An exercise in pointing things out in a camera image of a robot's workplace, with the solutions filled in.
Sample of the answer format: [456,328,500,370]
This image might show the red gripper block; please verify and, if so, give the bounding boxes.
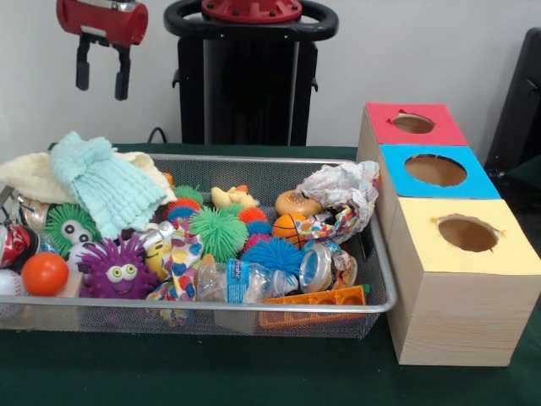
[57,0,149,101]

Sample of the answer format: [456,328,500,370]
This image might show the light blue knitted cloth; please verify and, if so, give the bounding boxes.
[49,131,168,239]

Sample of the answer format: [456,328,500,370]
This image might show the cream waffle cloth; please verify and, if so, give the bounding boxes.
[0,151,178,206]

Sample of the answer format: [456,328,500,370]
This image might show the shallow clear mesh bin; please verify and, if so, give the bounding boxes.
[0,151,398,341]

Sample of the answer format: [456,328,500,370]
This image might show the wooden box with three holes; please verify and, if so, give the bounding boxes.
[357,102,541,367]

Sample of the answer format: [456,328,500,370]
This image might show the green spiky ball with eyes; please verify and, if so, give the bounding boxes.
[44,203,101,257]

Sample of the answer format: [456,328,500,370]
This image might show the purple spiky ball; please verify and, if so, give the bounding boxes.
[78,237,159,301]

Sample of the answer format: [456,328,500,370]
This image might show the orange ball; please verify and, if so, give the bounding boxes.
[21,252,70,297]

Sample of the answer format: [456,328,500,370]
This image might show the large blue spiky ball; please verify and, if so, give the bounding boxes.
[241,237,305,276]

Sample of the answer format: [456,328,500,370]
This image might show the crushed clear plastic bottle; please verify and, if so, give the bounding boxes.
[196,258,297,304]

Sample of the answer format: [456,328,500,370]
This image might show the crushed silver can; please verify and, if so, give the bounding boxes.
[298,239,360,293]

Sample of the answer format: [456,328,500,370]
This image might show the dark green table cloth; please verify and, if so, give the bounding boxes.
[0,142,541,406]

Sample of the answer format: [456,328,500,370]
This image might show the black panel on stand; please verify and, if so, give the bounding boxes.
[490,28,541,191]

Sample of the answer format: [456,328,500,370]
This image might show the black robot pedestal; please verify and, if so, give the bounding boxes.
[165,0,339,146]

